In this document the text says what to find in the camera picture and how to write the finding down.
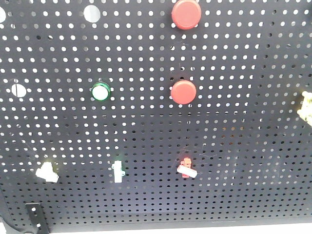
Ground red toggle switch lower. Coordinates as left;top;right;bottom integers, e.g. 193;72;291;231
176;157;197;178

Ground upper red push button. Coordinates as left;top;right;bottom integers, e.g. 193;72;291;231
171;0;201;30

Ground left black mounting clamp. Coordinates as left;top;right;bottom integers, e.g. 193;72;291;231
25;203;50;234

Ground black perforated pegboard panel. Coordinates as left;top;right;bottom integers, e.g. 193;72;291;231
0;0;312;234

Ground red push button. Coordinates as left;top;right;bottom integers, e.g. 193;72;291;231
171;0;201;30
171;80;196;104

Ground green round push button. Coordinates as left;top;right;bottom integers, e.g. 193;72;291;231
91;81;111;101

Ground yellow toggle switch lower left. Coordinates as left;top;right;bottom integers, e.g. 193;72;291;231
35;162;59;183

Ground green-white toggle switch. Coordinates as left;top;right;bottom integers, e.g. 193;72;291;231
112;160;125;183

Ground lower red push button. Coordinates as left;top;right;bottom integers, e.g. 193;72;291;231
171;80;196;104

